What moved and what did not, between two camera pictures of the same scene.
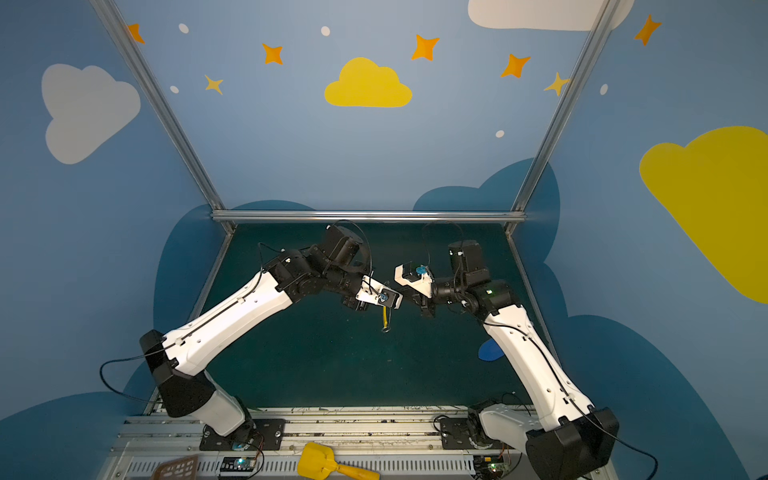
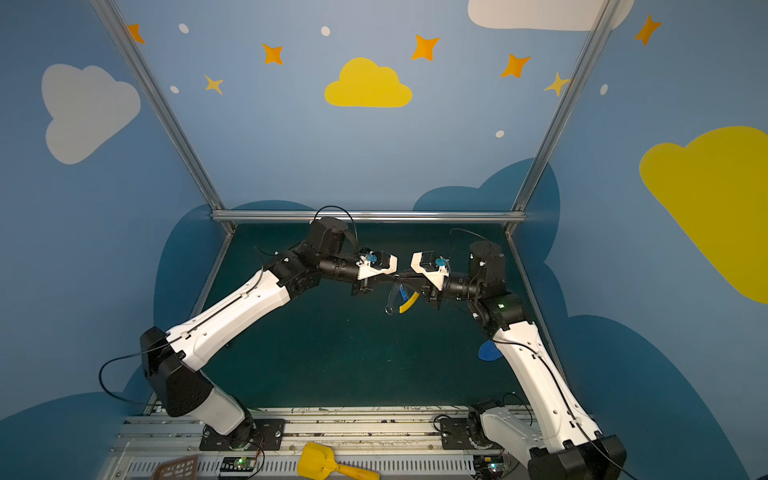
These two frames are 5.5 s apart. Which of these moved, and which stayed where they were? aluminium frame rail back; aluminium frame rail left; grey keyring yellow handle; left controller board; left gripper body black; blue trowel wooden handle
Moved: left gripper body black; grey keyring yellow handle
Stayed: left controller board; aluminium frame rail back; blue trowel wooden handle; aluminium frame rail left
